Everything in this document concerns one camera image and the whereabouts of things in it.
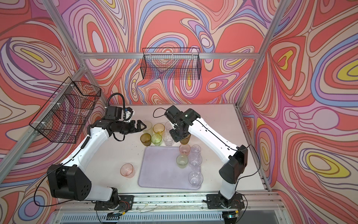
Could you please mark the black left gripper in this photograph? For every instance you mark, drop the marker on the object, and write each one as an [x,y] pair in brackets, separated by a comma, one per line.
[138,129]

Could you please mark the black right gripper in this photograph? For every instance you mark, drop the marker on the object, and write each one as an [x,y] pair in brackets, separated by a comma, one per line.
[176,138]

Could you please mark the pale yellow textured cup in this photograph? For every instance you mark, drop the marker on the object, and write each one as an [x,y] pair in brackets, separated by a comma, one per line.
[149,127]

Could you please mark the brown olive textured cup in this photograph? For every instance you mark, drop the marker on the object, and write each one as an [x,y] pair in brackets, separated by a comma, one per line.
[185,140]

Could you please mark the clear cup front row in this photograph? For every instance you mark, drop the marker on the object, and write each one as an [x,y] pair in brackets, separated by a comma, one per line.
[168,141]

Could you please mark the clear cup row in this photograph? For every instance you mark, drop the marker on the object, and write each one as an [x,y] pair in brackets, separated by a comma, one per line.
[168,141]
[168,126]

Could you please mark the pink cup back row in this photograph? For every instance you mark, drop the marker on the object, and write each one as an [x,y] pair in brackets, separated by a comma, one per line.
[184,149]

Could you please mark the small clear cup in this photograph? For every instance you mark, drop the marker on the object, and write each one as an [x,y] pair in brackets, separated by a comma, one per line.
[196,149]

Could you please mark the pale green textured cup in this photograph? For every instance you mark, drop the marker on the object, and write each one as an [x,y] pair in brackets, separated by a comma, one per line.
[182,161]

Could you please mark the large clear cup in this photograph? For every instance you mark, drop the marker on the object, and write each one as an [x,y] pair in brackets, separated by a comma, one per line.
[195,178]

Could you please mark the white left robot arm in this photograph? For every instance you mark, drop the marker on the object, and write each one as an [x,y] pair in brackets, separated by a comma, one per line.
[68,180]

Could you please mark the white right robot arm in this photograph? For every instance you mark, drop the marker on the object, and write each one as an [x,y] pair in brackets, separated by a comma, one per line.
[234,158]

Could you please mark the pink cup near tray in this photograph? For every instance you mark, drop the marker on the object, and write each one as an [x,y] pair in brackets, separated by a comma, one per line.
[127,170]

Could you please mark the lavender tray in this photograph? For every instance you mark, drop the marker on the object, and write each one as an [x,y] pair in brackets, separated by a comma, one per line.
[160,170]

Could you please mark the clear cup back row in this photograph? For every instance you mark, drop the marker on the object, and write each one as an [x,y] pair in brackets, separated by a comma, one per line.
[168,126]

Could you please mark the amber yellow cup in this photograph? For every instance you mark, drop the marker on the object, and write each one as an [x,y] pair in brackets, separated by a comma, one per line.
[159,128]

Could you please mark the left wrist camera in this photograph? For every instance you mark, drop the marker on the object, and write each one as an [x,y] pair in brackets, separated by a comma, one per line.
[116,113]

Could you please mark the black wire basket back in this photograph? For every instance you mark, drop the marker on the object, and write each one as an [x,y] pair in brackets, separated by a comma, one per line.
[165,63]

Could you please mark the black wire basket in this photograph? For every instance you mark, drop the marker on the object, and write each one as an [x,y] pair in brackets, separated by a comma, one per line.
[67,115]
[165,63]

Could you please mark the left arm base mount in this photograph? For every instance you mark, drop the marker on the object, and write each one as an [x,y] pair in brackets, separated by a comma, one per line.
[119,203]

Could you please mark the black wire basket left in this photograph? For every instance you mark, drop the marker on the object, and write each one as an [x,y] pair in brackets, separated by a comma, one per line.
[67,115]

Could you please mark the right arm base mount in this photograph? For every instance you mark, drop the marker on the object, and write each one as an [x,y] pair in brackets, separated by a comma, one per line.
[217,201]

